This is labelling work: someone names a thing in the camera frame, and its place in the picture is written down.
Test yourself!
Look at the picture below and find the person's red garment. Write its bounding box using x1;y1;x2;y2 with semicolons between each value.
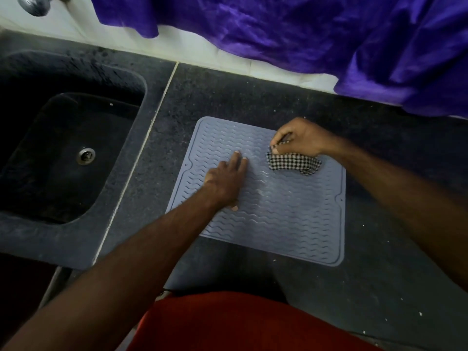
125;291;387;351

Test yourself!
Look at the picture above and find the person's right hand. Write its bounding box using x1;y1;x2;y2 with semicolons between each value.
269;117;338;158

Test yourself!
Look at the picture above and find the black stone sink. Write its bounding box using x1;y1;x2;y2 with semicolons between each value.
0;50;147;226

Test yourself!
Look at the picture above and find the metal sink drain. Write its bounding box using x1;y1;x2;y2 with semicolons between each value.
76;146;97;166

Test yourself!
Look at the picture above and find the person's right forearm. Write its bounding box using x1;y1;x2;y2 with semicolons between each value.
326;136;468;293

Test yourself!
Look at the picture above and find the purple cloth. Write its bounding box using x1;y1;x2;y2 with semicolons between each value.
89;0;468;119

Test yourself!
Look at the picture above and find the black white checkered cloth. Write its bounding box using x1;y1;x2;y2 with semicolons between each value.
266;140;323;176

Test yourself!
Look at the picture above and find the chrome wall tap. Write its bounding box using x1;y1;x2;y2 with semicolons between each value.
16;0;73;18

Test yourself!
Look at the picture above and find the grey ribbed silicone mat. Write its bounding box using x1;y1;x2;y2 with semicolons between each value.
165;116;347;268

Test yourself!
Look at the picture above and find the person's left forearm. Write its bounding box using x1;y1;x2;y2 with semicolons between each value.
0;188;222;351

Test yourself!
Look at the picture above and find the person's left hand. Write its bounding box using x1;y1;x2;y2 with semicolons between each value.
202;150;250;212

